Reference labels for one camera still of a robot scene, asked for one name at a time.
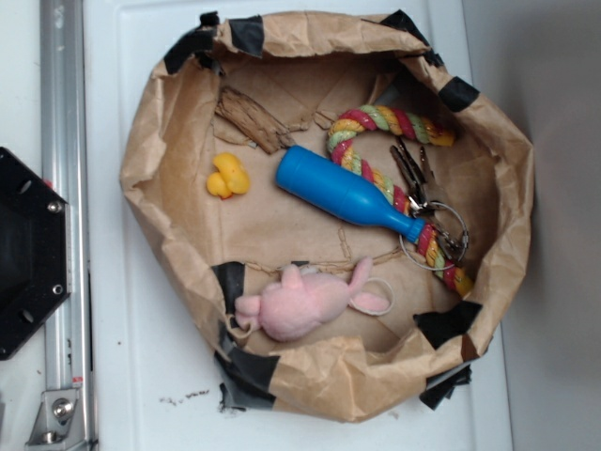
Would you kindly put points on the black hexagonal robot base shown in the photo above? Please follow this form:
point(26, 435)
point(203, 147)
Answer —
point(34, 253)

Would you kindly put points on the brown paper bag bin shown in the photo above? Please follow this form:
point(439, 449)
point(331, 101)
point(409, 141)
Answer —
point(305, 68)

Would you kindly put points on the pink plush mouse toy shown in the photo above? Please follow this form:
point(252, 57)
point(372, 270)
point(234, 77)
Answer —
point(300, 302)

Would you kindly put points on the aluminium extrusion rail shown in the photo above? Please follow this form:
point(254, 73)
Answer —
point(68, 342)

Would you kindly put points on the metal corner bracket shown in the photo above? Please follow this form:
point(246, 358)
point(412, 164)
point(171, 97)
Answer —
point(59, 423)

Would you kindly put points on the metal keys on ring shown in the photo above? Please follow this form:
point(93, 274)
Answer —
point(426, 198)

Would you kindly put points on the multicolour rope toy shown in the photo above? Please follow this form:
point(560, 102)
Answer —
point(416, 131)

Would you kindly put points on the brown wood chip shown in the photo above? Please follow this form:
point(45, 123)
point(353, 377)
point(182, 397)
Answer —
point(253, 120)

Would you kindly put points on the blue plastic bottle toy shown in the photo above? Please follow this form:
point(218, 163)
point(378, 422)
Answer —
point(341, 193)

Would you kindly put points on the yellow rubber duck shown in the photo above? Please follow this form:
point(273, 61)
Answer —
point(230, 178)

